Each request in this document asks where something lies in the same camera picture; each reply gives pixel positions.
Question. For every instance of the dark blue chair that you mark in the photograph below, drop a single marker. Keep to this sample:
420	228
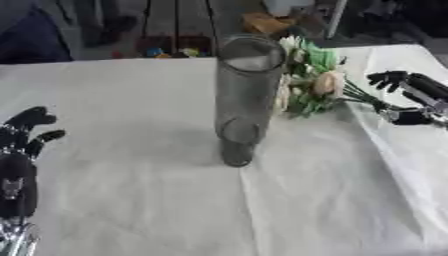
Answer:
32	36

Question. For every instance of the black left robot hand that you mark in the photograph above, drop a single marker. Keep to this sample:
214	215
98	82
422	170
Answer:
17	180

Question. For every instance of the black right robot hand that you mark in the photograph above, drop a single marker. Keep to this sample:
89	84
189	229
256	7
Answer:
415	87

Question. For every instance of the person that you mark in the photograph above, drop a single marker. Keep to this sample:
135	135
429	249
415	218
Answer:
105	20

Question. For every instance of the brown cardboard box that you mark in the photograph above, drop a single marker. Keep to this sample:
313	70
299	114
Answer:
267	22

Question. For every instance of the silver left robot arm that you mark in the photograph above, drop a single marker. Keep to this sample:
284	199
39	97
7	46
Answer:
16	237

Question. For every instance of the tall grey glass vase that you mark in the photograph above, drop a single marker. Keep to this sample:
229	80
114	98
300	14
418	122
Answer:
245	100

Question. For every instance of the white and green flower bouquet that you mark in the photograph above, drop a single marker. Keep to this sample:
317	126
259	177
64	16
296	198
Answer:
315	83

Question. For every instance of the black tripod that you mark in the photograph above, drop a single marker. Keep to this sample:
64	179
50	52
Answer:
178	23

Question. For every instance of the red toy box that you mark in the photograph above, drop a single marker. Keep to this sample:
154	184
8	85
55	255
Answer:
174	45

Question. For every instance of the white pole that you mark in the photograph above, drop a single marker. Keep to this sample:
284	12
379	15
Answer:
335	18

